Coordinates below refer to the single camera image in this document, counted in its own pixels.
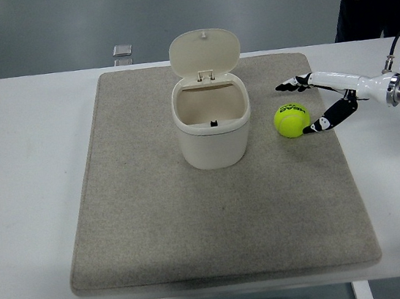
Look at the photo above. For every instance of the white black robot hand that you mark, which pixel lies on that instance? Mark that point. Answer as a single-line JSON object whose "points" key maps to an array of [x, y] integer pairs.
{"points": [[368, 85]]}

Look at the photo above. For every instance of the yellow tennis ball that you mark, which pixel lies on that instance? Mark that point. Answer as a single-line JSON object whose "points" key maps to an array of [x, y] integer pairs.
{"points": [[290, 121]]}

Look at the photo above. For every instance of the cream lidded plastic box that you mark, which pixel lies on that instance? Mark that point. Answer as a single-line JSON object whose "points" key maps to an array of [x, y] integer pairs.
{"points": [[214, 144]]}

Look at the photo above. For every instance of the beige fabric mat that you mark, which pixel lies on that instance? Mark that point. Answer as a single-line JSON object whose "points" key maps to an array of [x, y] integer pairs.
{"points": [[212, 214]]}

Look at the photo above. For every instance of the white table leg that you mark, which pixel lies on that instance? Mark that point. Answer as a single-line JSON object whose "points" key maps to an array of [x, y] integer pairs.
{"points": [[363, 294]]}

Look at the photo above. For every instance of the silver square floor plate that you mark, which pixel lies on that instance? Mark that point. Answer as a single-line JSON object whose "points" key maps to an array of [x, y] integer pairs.
{"points": [[123, 61], [122, 49]]}

